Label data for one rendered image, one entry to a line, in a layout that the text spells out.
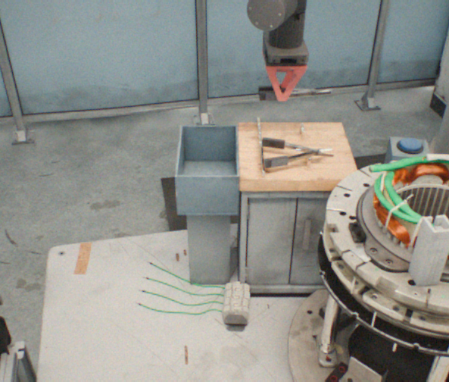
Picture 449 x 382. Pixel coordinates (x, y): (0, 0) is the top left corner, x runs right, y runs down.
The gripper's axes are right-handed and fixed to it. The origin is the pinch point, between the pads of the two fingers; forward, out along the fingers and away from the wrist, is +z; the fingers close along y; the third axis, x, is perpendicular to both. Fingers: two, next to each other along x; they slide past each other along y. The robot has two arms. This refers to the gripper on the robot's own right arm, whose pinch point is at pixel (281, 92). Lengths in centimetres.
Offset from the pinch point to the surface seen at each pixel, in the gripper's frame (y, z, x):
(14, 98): -177, 93, -112
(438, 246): 40.2, -0.6, 13.6
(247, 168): 9.7, 9.3, -6.2
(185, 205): 11.6, 15.6, -16.8
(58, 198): -123, 117, -83
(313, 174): 11.9, 9.1, 4.7
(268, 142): 5.4, 6.7, -2.4
